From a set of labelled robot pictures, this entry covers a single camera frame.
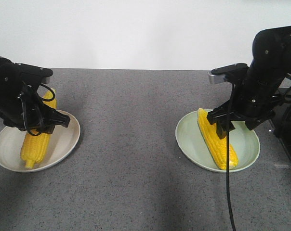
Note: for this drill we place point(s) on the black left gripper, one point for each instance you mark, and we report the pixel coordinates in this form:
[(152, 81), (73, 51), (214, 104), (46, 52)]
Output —
[(27, 111)]

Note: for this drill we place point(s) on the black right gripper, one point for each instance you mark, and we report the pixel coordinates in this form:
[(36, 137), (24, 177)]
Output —
[(253, 104)]

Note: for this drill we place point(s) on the yellow corn cob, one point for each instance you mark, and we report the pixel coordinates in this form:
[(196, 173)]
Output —
[(216, 146), (34, 148)]

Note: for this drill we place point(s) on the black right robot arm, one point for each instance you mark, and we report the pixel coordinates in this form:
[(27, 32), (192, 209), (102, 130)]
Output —
[(271, 51)]

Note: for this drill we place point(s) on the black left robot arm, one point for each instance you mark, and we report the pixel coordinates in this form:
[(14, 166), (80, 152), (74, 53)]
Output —
[(10, 80)]

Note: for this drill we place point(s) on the beige round plate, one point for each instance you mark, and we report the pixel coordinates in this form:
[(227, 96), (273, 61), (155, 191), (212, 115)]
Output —
[(62, 142)]

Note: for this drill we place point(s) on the light green round plate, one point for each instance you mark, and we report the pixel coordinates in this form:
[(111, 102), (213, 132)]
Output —
[(191, 142)]

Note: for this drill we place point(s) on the black equipment at right edge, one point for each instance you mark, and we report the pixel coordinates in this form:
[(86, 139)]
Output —
[(281, 122)]

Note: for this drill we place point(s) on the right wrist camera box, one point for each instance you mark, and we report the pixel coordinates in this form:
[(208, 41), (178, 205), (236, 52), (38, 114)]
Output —
[(232, 73)]

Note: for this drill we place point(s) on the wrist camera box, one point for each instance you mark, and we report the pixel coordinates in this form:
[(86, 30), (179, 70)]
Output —
[(232, 73), (34, 74)]

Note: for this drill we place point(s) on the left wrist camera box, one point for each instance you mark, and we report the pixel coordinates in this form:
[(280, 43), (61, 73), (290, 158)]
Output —
[(34, 74)]

